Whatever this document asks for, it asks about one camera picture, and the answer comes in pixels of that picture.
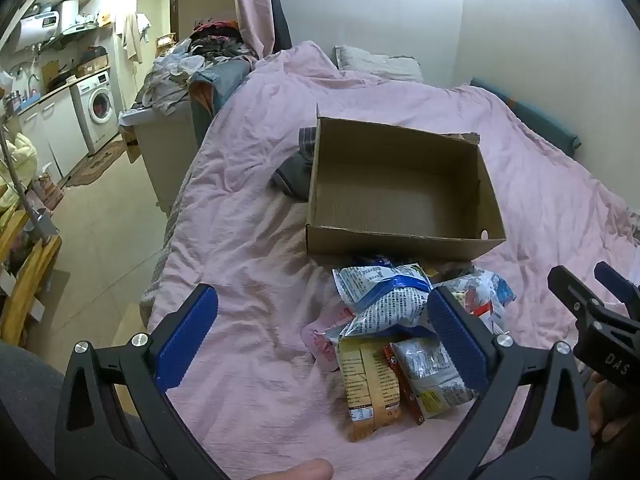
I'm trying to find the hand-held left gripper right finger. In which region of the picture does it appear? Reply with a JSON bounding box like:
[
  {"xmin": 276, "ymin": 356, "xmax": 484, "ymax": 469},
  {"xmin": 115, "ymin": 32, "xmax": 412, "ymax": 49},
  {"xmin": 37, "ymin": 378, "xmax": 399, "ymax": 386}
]
[{"xmin": 426, "ymin": 285, "xmax": 593, "ymax": 480}]

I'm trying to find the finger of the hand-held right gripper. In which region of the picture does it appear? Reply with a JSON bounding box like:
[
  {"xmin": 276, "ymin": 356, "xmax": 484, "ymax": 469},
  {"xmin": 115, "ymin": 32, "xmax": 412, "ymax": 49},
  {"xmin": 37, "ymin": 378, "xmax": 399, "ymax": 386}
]
[
  {"xmin": 547, "ymin": 266, "xmax": 608, "ymax": 331},
  {"xmin": 594, "ymin": 261, "xmax": 640, "ymax": 307}
]

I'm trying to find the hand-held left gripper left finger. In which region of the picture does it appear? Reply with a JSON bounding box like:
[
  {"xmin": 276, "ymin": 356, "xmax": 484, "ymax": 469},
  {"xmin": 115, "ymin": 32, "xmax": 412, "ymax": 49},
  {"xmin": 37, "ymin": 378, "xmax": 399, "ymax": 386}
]
[{"xmin": 55, "ymin": 283, "xmax": 231, "ymax": 480}]

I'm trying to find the white silver snack packet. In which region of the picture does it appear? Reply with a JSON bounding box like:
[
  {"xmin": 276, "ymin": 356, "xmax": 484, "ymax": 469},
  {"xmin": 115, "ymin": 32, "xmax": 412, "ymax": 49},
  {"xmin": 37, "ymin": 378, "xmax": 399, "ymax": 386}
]
[{"xmin": 391, "ymin": 335, "xmax": 480, "ymax": 418}]

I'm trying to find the white red snack packet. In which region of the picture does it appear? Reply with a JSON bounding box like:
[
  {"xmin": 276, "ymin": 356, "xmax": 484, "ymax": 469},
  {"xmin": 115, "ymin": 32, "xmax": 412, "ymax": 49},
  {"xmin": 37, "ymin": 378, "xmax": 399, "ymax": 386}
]
[{"xmin": 440, "ymin": 265, "xmax": 518, "ymax": 336}]

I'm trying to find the thin red snack packet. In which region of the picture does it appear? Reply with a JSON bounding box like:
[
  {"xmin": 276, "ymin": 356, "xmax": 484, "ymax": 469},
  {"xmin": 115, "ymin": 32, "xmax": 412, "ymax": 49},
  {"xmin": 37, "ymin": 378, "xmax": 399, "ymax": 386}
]
[{"xmin": 382, "ymin": 342, "xmax": 426, "ymax": 426}]

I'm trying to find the yellow snack packet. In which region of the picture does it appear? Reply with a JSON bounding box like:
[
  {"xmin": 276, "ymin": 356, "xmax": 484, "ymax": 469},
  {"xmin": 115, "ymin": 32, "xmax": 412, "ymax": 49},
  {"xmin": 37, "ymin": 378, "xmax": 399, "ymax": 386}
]
[{"xmin": 336, "ymin": 335, "xmax": 403, "ymax": 443}]

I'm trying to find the brown cardboard box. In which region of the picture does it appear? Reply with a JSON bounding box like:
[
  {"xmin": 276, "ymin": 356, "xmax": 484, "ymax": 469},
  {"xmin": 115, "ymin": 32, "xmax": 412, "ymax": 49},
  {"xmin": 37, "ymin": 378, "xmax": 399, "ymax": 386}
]
[{"xmin": 305, "ymin": 105, "xmax": 507, "ymax": 263}]

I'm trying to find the white blue green-label snack bag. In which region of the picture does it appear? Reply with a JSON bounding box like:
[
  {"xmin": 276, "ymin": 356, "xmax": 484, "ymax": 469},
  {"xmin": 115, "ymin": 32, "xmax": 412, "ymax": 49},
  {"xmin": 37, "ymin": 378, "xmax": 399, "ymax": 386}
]
[{"xmin": 332, "ymin": 262, "xmax": 433, "ymax": 306}]

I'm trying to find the pink snack packet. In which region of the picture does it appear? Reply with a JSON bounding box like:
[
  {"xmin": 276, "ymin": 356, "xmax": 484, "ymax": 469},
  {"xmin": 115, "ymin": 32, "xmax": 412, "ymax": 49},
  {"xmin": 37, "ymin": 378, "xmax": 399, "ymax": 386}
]
[{"xmin": 300, "ymin": 305, "xmax": 358, "ymax": 373}]

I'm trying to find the person's right hand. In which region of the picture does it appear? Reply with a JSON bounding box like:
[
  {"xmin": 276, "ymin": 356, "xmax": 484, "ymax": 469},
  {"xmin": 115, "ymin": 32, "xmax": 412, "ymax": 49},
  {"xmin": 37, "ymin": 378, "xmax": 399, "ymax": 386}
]
[{"xmin": 584, "ymin": 371, "xmax": 615, "ymax": 437}]

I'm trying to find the person's left hand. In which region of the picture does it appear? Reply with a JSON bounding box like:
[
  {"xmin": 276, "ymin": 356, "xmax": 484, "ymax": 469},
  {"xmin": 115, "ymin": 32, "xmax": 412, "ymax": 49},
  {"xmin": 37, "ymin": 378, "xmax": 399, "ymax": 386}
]
[{"xmin": 257, "ymin": 459, "xmax": 334, "ymax": 480}]

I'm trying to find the wooden rack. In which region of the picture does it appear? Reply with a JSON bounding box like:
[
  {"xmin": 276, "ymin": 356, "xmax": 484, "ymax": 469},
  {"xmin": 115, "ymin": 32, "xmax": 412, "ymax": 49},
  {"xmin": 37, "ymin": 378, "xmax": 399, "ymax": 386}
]
[{"xmin": 0, "ymin": 210, "xmax": 63, "ymax": 346}]

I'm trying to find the teal bolster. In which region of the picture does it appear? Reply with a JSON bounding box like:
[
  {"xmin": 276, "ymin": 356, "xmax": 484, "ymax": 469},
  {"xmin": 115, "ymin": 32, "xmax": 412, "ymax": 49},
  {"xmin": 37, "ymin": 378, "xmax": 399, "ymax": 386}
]
[{"xmin": 469, "ymin": 77, "xmax": 582, "ymax": 150}]

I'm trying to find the person's grey clothing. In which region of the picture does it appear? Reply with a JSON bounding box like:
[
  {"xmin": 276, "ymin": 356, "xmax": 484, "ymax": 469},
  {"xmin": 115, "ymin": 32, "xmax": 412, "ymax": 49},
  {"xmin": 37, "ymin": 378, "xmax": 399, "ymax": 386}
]
[{"xmin": 0, "ymin": 340, "xmax": 66, "ymax": 480}]

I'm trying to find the beige bedside cabinet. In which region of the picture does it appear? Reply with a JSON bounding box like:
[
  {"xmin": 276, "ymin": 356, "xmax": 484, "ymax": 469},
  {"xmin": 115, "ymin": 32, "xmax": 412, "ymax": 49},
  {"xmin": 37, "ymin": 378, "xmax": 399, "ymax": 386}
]
[{"xmin": 119, "ymin": 105, "xmax": 201, "ymax": 216}]

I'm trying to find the grey striped cloth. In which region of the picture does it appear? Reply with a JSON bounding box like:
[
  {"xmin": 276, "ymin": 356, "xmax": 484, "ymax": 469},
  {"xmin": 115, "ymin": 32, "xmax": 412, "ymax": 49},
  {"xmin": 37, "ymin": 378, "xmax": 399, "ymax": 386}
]
[{"xmin": 270, "ymin": 126, "xmax": 317, "ymax": 203}]

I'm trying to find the brown patterned rug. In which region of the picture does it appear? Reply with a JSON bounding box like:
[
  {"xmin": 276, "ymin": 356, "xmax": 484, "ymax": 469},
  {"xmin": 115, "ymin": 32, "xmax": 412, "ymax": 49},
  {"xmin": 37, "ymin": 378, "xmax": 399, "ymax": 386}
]
[{"xmin": 65, "ymin": 137, "xmax": 126, "ymax": 188}]

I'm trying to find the white kitchen cabinet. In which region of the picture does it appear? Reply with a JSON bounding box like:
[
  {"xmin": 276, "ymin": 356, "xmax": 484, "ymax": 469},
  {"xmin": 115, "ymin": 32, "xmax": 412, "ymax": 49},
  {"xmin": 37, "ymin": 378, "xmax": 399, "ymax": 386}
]
[{"xmin": 17, "ymin": 87, "xmax": 91, "ymax": 181}]

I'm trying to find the white washing machine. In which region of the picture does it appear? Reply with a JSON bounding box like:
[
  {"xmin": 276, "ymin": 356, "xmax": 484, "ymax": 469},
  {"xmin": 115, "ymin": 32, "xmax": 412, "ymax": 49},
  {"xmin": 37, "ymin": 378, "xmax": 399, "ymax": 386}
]
[{"xmin": 70, "ymin": 71, "xmax": 120, "ymax": 156}]

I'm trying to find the yellow jacket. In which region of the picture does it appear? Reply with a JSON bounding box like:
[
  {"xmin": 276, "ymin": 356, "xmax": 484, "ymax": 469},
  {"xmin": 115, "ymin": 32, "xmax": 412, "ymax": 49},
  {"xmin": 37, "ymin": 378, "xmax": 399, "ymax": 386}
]
[{"xmin": 0, "ymin": 132, "xmax": 40, "ymax": 211}]

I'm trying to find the light clothes pile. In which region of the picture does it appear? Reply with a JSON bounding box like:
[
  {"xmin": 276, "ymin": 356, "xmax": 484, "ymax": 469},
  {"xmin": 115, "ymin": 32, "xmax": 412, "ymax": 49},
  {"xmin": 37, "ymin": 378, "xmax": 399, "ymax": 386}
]
[{"xmin": 132, "ymin": 52, "xmax": 211, "ymax": 113}]

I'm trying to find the small cardboard box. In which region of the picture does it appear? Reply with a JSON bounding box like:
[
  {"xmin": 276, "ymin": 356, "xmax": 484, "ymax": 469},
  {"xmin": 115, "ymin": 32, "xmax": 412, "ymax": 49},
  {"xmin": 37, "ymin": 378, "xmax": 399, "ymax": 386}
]
[{"xmin": 75, "ymin": 55, "xmax": 110, "ymax": 78}]

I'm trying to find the grey pillow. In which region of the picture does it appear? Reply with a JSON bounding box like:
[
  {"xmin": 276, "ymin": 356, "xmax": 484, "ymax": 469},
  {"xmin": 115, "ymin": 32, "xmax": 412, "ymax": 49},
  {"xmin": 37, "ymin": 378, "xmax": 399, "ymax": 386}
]
[{"xmin": 334, "ymin": 45, "xmax": 425, "ymax": 83}]

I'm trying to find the dark clothes pile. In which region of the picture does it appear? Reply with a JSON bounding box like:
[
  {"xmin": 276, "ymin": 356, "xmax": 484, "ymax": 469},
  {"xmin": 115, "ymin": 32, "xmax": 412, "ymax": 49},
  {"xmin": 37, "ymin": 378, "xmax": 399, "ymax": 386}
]
[{"xmin": 189, "ymin": 20, "xmax": 253, "ymax": 61}]

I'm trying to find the white hanging towel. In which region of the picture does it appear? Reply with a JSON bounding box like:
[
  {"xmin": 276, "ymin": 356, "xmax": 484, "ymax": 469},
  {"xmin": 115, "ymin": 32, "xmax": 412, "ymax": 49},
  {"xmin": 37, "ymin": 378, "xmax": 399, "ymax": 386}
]
[{"xmin": 116, "ymin": 10, "xmax": 152, "ymax": 63}]

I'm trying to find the black headboard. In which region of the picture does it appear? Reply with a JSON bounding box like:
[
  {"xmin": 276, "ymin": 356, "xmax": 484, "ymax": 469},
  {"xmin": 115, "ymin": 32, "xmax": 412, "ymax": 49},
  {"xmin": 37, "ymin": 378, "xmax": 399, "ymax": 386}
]
[{"xmin": 265, "ymin": 0, "xmax": 293, "ymax": 53}]

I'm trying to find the pink draped sheet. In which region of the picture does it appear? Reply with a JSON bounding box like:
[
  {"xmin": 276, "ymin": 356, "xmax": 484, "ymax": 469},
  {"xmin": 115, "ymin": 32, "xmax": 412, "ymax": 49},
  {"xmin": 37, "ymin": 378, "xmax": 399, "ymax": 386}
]
[{"xmin": 231, "ymin": 0, "xmax": 277, "ymax": 61}]

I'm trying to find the white water heater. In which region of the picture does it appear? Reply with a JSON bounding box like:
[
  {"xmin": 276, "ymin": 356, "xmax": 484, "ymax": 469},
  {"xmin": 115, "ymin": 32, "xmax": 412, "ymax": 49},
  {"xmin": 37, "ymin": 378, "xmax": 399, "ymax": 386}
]
[{"xmin": 12, "ymin": 0, "xmax": 81, "ymax": 53}]

